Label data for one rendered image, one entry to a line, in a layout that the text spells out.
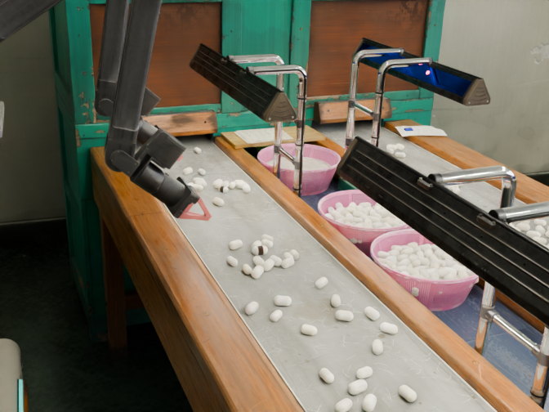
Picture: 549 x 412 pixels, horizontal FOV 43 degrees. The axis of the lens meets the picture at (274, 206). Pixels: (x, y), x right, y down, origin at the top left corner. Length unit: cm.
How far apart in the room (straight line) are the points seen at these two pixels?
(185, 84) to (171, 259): 93
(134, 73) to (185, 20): 93
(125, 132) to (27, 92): 184
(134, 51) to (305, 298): 61
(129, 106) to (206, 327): 46
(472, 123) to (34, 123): 227
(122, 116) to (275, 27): 111
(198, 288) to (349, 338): 33
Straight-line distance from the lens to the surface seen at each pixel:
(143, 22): 144
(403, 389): 125
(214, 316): 138
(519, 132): 424
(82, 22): 227
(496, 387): 129
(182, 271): 154
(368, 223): 187
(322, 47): 255
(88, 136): 235
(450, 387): 130
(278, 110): 164
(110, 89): 185
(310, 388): 125
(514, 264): 97
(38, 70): 325
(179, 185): 152
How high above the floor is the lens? 150
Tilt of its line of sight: 23 degrees down
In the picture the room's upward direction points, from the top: 2 degrees clockwise
